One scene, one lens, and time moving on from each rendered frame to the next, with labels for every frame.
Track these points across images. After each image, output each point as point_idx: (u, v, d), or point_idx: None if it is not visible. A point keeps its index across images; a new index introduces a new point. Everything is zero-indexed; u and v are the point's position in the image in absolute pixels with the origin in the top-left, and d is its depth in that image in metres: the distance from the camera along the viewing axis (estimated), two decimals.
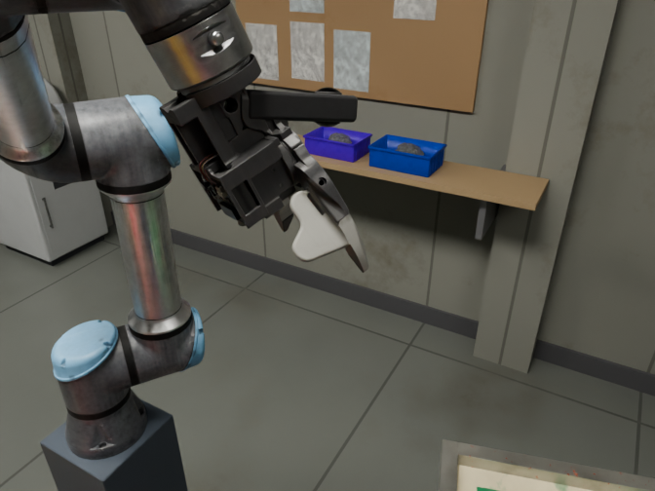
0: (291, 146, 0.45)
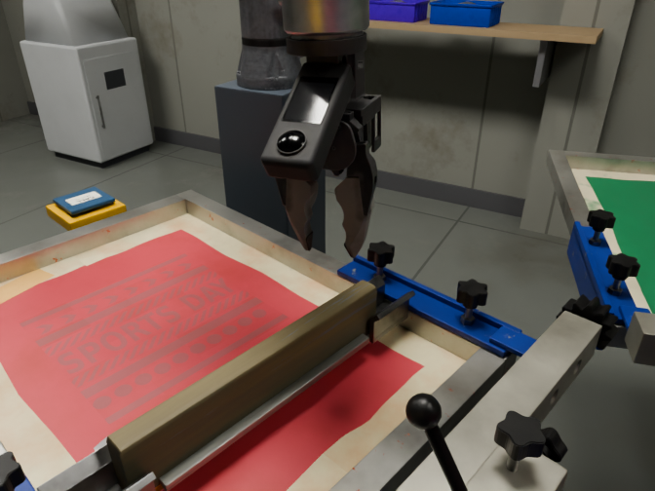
0: None
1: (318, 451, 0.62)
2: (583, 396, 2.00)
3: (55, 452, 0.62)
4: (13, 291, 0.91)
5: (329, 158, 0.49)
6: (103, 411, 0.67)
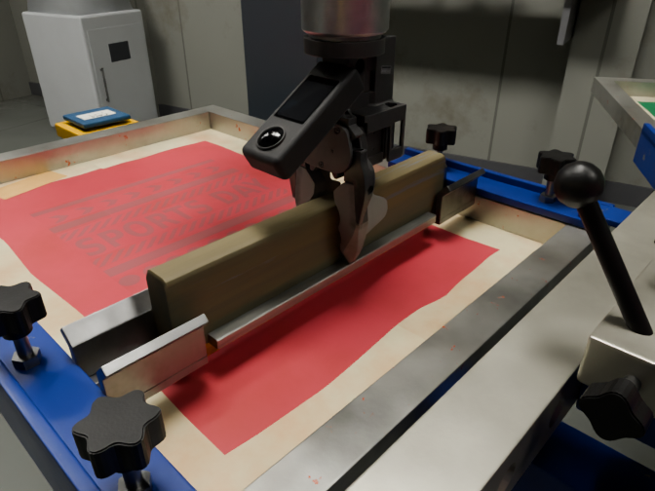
0: None
1: (391, 323, 0.52)
2: None
3: None
4: (21, 188, 0.81)
5: (329, 160, 0.49)
6: (132, 287, 0.57)
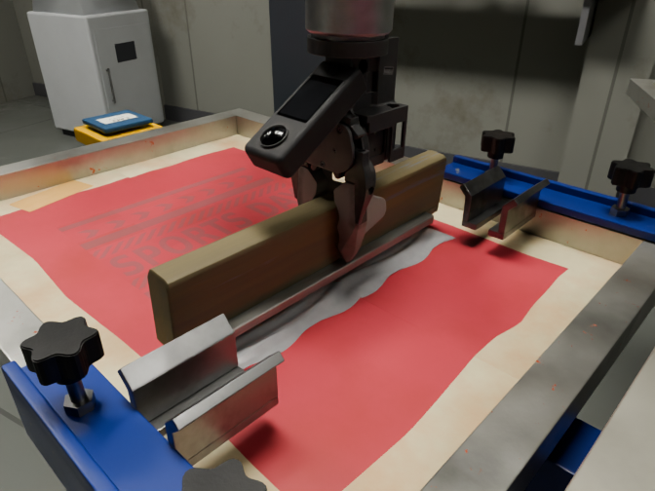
0: None
1: (467, 355, 0.47)
2: (642, 365, 1.85)
3: (122, 356, 0.47)
4: (46, 200, 0.76)
5: (330, 159, 0.49)
6: None
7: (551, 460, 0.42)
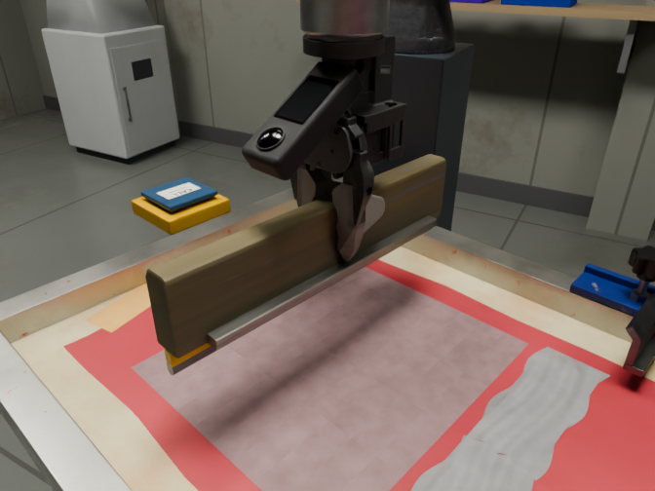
0: None
1: None
2: None
3: None
4: (126, 313, 0.67)
5: (328, 160, 0.49)
6: None
7: None
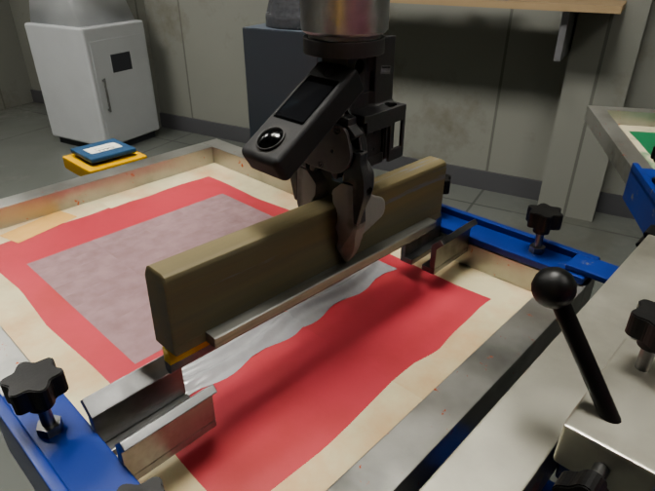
0: None
1: (386, 379, 0.55)
2: None
3: (92, 380, 0.55)
4: (33, 231, 0.84)
5: (328, 160, 0.49)
6: None
7: None
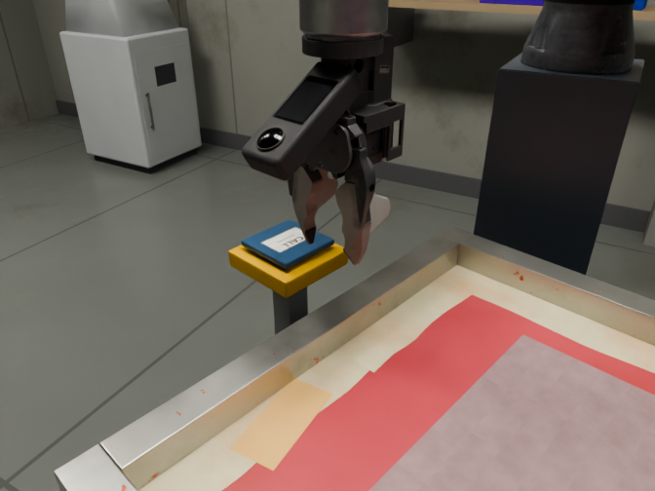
0: None
1: None
2: None
3: None
4: (282, 434, 0.50)
5: (328, 160, 0.49)
6: None
7: None
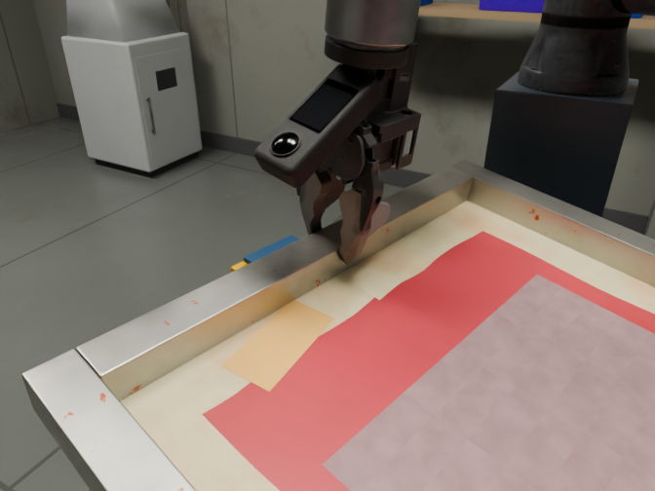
0: None
1: None
2: None
3: None
4: (279, 356, 0.45)
5: (339, 165, 0.48)
6: None
7: None
